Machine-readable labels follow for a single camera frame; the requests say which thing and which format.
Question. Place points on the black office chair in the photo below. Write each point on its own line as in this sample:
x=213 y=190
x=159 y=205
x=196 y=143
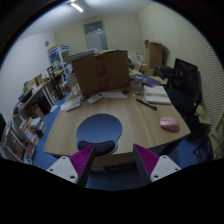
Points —
x=183 y=89

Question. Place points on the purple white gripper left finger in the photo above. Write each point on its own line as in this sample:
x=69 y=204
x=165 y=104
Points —
x=75 y=168

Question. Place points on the tall cardboard box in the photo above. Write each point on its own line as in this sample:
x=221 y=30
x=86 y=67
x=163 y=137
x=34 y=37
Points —
x=153 y=50

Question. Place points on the large cardboard box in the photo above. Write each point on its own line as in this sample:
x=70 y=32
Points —
x=102 y=72

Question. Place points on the wooden shelf unit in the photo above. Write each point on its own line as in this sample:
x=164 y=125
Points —
x=19 y=139

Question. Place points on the ceiling light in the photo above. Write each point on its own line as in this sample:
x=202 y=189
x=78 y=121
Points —
x=76 y=7

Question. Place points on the white remote control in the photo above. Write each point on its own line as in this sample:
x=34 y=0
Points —
x=95 y=98

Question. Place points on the glass display cabinet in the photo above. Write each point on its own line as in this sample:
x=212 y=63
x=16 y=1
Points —
x=57 y=56

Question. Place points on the pink computer mouse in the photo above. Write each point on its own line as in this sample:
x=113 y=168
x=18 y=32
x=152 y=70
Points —
x=169 y=123

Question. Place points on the blue folder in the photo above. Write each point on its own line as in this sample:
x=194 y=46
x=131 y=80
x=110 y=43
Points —
x=145 y=80

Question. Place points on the white door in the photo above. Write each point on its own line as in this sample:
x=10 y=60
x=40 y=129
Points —
x=95 y=35

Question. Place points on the blue mouse pad wrist rest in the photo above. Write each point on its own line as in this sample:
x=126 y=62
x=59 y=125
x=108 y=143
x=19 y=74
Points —
x=102 y=131

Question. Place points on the black pen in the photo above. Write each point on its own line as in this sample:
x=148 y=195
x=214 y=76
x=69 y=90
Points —
x=147 y=104

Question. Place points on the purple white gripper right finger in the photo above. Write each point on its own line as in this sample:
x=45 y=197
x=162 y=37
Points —
x=151 y=166

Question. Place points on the white open book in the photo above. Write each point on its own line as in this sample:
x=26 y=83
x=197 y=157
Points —
x=156 y=95

